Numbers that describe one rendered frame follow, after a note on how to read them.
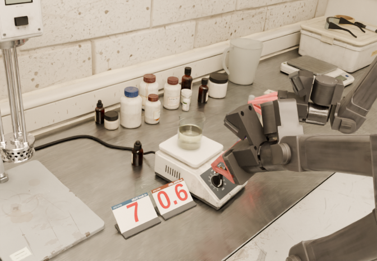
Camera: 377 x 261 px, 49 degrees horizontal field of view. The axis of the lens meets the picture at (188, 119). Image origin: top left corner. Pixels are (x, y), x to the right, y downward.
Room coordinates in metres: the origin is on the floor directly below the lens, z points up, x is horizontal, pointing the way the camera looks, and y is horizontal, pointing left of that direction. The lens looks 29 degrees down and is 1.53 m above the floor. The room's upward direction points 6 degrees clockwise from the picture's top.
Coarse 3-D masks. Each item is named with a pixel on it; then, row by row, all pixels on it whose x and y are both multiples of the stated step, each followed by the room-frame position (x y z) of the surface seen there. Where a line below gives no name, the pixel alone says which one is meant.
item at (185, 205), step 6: (186, 186) 0.77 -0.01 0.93; (180, 204) 0.73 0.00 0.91; (186, 204) 0.73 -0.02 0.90; (192, 204) 0.73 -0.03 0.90; (156, 210) 0.70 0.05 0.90; (168, 210) 0.70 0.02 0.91; (174, 210) 0.71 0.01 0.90; (180, 210) 0.71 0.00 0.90; (162, 216) 0.69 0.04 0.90; (168, 216) 0.69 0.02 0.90
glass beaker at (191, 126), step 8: (184, 112) 0.87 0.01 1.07; (192, 112) 0.88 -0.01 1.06; (200, 112) 0.88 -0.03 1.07; (184, 120) 0.87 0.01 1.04; (192, 120) 0.88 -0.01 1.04; (200, 120) 0.87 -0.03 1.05; (184, 128) 0.82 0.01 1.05; (192, 128) 0.82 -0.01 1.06; (200, 128) 0.83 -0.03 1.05; (184, 136) 0.82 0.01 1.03; (192, 136) 0.82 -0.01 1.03; (200, 136) 0.83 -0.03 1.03; (184, 144) 0.82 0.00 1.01; (192, 144) 0.82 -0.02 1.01; (200, 144) 0.84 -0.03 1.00
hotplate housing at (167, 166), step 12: (156, 156) 0.83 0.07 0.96; (168, 156) 0.82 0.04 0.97; (216, 156) 0.84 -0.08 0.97; (156, 168) 0.83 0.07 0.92; (168, 168) 0.81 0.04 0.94; (180, 168) 0.79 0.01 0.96; (192, 168) 0.78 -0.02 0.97; (204, 168) 0.79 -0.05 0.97; (168, 180) 0.81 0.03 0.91; (192, 180) 0.77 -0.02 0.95; (192, 192) 0.76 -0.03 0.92; (204, 192) 0.74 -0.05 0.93; (216, 204) 0.72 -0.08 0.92
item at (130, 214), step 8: (136, 200) 0.69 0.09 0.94; (144, 200) 0.70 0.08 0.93; (120, 208) 0.66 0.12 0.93; (128, 208) 0.67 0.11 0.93; (136, 208) 0.68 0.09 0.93; (144, 208) 0.68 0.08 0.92; (152, 208) 0.69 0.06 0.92; (120, 216) 0.65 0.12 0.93; (128, 216) 0.66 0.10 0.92; (136, 216) 0.66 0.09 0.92; (144, 216) 0.67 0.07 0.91; (120, 224) 0.64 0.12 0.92; (128, 224) 0.64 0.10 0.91
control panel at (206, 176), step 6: (222, 162) 0.83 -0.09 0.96; (210, 168) 0.80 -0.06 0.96; (204, 174) 0.77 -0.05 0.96; (210, 174) 0.78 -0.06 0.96; (216, 174) 0.79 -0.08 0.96; (204, 180) 0.76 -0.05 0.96; (210, 180) 0.77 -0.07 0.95; (228, 180) 0.79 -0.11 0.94; (210, 186) 0.75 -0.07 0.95; (228, 186) 0.77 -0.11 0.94; (234, 186) 0.78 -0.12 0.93; (216, 192) 0.74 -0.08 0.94; (222, 192) 0.75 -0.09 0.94; (228, 192) 0.76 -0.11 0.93
